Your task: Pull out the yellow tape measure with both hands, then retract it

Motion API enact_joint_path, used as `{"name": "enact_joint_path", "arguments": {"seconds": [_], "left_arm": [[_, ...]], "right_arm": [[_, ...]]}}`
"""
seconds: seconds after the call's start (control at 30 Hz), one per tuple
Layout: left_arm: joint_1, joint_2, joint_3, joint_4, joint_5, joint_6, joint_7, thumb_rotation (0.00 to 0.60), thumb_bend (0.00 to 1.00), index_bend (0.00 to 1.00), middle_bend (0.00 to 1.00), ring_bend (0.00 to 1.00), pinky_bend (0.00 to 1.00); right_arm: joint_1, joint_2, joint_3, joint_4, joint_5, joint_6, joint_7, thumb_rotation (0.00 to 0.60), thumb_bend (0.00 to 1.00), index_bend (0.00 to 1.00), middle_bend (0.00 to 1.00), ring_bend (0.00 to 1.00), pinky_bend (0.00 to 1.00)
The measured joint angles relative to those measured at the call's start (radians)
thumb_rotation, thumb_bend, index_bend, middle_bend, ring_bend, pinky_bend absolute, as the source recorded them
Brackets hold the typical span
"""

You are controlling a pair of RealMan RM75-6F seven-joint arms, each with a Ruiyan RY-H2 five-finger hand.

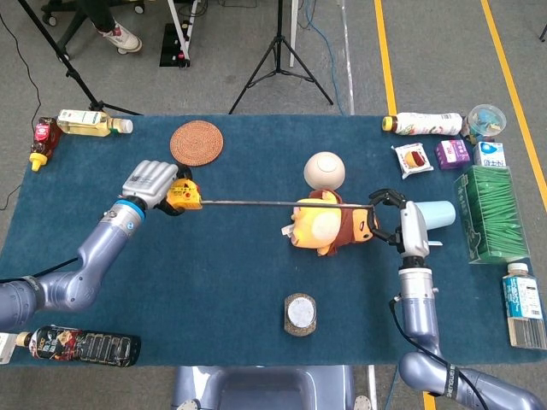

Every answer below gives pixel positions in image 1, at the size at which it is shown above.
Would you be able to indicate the yellow tape measure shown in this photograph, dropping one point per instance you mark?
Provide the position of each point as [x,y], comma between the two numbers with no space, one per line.
[186,196]

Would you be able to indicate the grain jar with black lid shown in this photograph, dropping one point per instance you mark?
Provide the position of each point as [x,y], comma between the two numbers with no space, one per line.
[300,314]

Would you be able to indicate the light blue mug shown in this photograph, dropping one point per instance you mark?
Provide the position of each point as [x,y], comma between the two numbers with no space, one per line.
[440,213]

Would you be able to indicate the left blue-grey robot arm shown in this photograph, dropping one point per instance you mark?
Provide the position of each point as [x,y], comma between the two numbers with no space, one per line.
[85,273]

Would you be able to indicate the small white carton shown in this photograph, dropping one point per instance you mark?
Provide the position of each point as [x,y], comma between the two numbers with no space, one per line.
[6,348]

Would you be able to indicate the white snack packet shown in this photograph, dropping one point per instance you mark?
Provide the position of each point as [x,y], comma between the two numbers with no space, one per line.
[412,160]

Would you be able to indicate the white red sneaker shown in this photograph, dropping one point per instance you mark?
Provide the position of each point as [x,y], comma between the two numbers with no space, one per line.
[124,39]

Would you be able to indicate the blue carpet table mat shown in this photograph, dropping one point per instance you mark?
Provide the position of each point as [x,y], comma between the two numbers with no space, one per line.
[239,265]

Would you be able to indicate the clear round tub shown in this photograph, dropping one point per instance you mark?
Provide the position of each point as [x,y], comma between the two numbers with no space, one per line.
[486,119]

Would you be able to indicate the beige upturned bowl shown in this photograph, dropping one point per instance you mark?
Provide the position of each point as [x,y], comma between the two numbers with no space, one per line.
[325,171]

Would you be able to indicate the black camera tripod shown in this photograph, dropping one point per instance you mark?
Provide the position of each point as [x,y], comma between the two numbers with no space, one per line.
[278,42]

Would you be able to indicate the round woven rattan coaster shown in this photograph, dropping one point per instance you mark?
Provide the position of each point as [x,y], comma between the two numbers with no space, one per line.
[196,143]

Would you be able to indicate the dark printed drink bottle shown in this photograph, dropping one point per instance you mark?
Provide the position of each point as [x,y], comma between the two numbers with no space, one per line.
[85,346]

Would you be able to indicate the white metal frame leg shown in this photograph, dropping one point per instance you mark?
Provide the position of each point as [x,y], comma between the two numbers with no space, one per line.
[178,30]
[293,34]

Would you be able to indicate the white blue milk carton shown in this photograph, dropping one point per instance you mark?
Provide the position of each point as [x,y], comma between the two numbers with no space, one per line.
[489,154]

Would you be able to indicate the honey bottle with yellow cap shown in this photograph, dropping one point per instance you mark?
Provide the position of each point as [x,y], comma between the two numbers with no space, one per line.
[45,141]

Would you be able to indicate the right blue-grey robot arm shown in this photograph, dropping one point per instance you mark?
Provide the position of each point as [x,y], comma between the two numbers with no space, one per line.
[419,307]

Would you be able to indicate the yellow plush toy brown hood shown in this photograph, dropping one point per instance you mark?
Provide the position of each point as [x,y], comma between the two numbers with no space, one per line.
[325,228]

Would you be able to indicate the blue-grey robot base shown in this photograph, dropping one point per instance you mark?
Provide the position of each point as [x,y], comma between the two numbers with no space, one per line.
[265,388]

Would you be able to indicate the black power strip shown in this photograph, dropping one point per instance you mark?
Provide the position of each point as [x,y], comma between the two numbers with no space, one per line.
[171,47]

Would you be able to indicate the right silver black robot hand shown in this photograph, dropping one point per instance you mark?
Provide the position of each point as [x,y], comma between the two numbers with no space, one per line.
[414,230]

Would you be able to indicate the white labelled bottle yellow cap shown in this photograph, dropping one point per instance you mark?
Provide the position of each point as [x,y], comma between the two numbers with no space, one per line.
[427,124]

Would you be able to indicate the clear bottle of yellow oil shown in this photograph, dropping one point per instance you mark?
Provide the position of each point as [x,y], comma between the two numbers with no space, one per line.
[85,124]

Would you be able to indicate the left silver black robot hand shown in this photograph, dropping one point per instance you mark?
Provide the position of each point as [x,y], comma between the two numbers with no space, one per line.
[147,183]

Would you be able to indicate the purple small box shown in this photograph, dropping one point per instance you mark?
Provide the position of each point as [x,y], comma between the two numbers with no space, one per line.
[452,154]

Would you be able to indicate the person's dark trouser leg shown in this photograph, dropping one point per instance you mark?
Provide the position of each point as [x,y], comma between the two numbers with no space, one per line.
[96,15]

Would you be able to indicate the clear box of green sachets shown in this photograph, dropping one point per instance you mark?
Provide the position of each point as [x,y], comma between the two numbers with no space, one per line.
[491,213]

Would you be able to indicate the clear water bottle blue label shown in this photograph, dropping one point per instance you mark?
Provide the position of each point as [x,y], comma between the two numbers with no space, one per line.
[523,307]

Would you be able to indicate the black slanted light stand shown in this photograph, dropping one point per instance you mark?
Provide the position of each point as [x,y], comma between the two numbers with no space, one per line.
[79,79]

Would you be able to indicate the black office chair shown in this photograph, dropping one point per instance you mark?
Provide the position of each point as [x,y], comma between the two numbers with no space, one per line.
[70,30]

